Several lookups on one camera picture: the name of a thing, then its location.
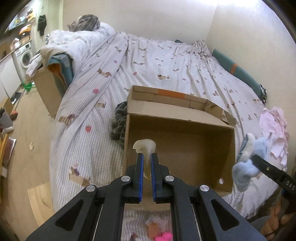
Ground light blue fluffy sock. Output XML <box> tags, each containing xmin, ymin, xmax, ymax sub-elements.
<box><xmin>232</xmin><ymin>133</ymin><xmax>268</xmax><ymax>192</ymax></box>

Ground pink heart-shaped sponge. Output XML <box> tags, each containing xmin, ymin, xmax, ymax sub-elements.
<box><xmin>154</xmin><ymin>232</ymin><xmax>173</xmax><ymax>241</ymax></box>

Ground person's right hand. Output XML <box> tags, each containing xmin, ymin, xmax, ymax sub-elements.
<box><xmin>260</xmin><ymin>202</ymin><xmax>295</xmax><ymax>240</ymax></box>

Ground pink white crumpled cloth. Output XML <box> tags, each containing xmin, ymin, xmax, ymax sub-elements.
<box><xmin>259</xmin><ymin>106</ymin><xmax>289</xmax><ymax>171</ymax></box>

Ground light wooden board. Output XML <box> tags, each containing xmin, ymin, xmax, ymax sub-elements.
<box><xmin>27</xmin><ymin>182</ymin><xmax>55</xmax><ymax>226</ymax></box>

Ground checkered bed sheet with dogs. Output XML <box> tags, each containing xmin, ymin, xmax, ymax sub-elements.
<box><xmin>49</xmin><ymin>32</ymin><xmax>264</xmax><ymax>210</ymax></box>

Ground open brown cardboard box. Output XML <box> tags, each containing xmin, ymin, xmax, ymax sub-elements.
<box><xmin>123</xmin><ymin>85</ymin><xmax>236</xmax><ymax>197</ymax></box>

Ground dark striped cloth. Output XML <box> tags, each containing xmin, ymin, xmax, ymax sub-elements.
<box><xmin>110</xmin><ymin>101</ymin><xmax>127</xmax><ymax>148</ymax></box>

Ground teal orange cushion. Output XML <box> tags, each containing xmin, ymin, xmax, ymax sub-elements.
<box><xmin>212</xmin><ymin>49</ymin><xmax>267</xmax><ymax>104</ymax></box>

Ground cardboard box beside bed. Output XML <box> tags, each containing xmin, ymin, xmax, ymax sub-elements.
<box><xmin>33</xmin><ymin>63</ymin><xmax>69</xmax><ymax>119</ymax></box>

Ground green dustpan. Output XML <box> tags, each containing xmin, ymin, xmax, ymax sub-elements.
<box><xmin>22</xmin><ymin>81</ymin><xmax>35</xmax><ymax>92</ymax></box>

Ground white quilted duvet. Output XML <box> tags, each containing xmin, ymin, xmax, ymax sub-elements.
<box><xmin>26</xmin><ymin>23</ymin><xmax>115</xmax><ymax>80</ymax></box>

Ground white washing machine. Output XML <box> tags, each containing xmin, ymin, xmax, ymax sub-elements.
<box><xmin>12</xmin><ymin>41</ymin><xmax>34</xmax><ymax>81</ymax></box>

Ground grey striped pillow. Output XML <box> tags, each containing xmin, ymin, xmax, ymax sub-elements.
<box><xmin>67</xmin><ymin>15</ymin><xmax>100</xmax><ymax>32</ymax></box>

